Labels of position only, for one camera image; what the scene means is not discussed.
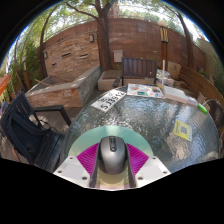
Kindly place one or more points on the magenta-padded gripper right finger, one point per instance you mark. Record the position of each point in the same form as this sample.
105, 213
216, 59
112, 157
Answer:
150, 168

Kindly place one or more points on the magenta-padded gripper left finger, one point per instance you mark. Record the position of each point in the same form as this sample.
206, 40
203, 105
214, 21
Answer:
74, 168

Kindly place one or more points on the grey and black computer mouse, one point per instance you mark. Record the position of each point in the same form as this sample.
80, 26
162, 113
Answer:
112, 156

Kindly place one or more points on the round pastel green mouse pad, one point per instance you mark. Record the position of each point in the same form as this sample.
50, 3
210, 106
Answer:
88, 136

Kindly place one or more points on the black metal chair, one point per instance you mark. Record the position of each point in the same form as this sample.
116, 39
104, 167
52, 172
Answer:
50, 146

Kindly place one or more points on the yellow square code card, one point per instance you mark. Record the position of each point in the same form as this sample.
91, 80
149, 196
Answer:
182, 130

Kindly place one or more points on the white license plate sign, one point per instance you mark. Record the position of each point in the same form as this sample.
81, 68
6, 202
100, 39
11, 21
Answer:
108, 100

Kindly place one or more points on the colourful printed brochure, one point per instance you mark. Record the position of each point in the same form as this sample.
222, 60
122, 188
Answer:
145, 90

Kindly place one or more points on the small green tube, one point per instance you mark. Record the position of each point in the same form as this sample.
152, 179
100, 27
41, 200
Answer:
202, 108

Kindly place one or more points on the raised stone garden bed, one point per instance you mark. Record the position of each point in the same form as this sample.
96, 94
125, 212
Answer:
60, 90

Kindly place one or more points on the blue and white booklet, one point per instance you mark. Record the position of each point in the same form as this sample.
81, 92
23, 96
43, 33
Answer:
192, 100

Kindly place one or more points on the curved wooden bench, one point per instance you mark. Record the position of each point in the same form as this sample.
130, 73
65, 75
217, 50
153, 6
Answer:
203, 85

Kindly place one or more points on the white drinking straw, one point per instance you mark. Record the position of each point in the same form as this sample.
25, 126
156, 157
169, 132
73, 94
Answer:
163, 70

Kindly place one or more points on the dark wooden slatted chair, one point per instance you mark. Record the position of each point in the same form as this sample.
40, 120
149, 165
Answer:
138, 68

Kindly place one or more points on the beige stone block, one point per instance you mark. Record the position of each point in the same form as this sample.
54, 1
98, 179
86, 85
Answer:
174, 70

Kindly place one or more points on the thin curved tree trunk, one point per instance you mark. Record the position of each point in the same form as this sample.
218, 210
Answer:
42, 50

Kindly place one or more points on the slim leaning tree trunk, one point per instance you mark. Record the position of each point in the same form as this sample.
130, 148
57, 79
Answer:
188, 40

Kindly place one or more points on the thick forked tree trunk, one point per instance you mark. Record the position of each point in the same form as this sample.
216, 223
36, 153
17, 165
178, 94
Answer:
104, 36

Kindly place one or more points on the grey wall box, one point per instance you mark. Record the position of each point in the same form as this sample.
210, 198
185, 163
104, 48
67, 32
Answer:
118, 56

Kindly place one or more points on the dark wall lamp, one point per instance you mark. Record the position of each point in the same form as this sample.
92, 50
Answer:
91, 37
45, 54

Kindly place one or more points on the wooden garden lamp post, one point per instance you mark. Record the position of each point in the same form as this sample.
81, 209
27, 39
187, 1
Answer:
163, 43

